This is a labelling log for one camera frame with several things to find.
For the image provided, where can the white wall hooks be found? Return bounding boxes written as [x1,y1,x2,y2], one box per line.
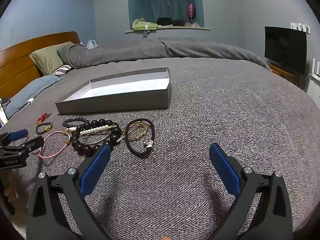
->
[290,22,311,34]

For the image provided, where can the pink glass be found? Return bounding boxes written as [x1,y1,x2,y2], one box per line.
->
[187,4,195,24]

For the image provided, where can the window sill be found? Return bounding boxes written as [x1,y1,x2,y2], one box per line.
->
[125,26,210,33]

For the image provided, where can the black bead bracelet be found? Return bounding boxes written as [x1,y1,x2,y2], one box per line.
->
[70,119,123,157]

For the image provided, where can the black hair tie with charm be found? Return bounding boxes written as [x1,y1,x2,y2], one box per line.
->
[124,118,155,157]

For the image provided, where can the wooden television stand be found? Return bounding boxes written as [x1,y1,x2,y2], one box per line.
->
[267,62,300,85]

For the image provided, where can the olive pillow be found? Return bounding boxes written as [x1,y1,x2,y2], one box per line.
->
[29,42,75,76]

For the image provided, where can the dark bracelet with gold charm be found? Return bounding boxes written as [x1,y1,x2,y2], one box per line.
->
[35,122,53,134]

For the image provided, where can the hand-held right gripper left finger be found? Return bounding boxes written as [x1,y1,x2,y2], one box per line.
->
[26,144,112,240]

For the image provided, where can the wooden headboard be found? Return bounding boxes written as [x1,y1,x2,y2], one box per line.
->
[0,32,80,98]

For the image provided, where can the white pearl hair clip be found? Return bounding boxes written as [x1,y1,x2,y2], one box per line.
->
[79,124,118,136]

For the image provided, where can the white appliance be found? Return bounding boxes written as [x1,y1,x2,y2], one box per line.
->
[304,74,320,100]

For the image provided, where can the pink cord bracelet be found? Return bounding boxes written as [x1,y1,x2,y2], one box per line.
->
[39,131,72,158]

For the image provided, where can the grey cardboard box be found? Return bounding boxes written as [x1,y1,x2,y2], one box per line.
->
[55,67,172,115]

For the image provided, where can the folded grey duvet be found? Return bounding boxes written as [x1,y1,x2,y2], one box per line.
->
[57,38,272,70]

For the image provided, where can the teal curtain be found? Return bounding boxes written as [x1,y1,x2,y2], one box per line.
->
[127,0,204,28]

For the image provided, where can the red bead bracelet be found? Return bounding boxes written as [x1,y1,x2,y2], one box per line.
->
[36,112,52,125]

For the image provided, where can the grey bed cover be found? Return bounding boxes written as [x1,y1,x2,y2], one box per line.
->
[0,57,320,240]

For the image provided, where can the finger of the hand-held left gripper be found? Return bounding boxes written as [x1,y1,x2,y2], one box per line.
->
[21,135,45,153]
[0,129,28,143]

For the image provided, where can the silver bangle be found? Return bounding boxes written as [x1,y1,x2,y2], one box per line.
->
[81,130,112,146]

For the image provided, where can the gold chain bracelet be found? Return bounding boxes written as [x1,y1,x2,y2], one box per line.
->
[127,121,150,140]

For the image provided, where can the black cloth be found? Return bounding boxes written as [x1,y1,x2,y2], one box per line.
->
[156,17,185,27]

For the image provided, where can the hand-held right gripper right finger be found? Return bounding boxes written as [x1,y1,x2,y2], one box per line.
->
[209,142,294,240]

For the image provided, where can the green cloth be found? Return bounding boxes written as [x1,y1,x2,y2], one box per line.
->
[132,18,158,30]

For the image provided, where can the striped pillow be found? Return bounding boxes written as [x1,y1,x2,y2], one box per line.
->
[51,64,73,77]

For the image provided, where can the blue bead bracelet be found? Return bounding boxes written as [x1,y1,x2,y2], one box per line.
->
[62,118,83,128]

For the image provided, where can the blue pillow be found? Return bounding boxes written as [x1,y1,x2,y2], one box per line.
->
[5,76,64,119]

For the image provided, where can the person's left hand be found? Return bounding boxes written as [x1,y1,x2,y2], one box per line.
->
[4,170,17,198]

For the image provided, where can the black television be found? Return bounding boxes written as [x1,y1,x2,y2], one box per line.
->
[264,26,307,75]

